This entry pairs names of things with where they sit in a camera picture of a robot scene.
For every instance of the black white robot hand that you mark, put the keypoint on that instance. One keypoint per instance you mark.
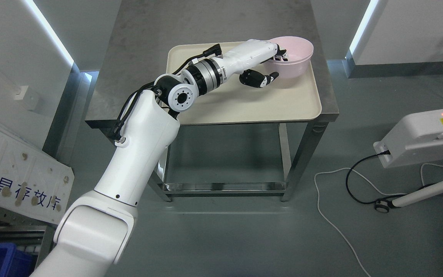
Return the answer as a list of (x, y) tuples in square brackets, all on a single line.
[(244, 57)]

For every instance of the cream plastic tray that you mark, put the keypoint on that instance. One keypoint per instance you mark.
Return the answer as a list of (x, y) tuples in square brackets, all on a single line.
[(284, 100)]

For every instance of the white machine with warning label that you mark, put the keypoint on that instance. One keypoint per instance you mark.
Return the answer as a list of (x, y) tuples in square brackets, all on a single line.
[(416, 138)]

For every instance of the blue bin lower left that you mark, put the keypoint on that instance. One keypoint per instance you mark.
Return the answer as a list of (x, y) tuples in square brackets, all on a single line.
[(13, 262)]

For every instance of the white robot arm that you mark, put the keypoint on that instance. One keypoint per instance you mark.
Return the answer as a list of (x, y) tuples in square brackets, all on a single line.
[(96, 228)]

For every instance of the stainless steel table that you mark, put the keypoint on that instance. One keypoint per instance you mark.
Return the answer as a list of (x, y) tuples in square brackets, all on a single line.
[(151, 38)]

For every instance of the white wall socket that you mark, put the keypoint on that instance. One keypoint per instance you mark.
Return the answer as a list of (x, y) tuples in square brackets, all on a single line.
[(21, 93)]

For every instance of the white stand leg with caster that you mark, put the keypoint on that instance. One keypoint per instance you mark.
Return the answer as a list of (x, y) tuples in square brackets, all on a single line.
[(384, 206)]

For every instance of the pink bowl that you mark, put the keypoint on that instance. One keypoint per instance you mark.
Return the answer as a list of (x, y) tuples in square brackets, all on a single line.
[(299, 50)]

